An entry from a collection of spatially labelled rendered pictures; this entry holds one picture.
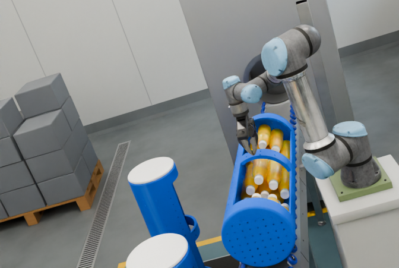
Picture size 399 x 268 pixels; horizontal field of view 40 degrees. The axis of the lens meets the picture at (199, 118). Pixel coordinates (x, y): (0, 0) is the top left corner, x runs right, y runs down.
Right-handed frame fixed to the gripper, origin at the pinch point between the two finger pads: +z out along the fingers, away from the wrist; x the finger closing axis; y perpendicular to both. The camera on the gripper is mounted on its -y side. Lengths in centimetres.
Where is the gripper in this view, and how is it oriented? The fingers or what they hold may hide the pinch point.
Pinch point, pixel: (252, 153)
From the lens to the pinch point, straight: 241.4
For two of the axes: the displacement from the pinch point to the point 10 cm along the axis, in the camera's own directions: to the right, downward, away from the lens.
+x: -9.4, 2.3, 2.7
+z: 3.1, 8.9, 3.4
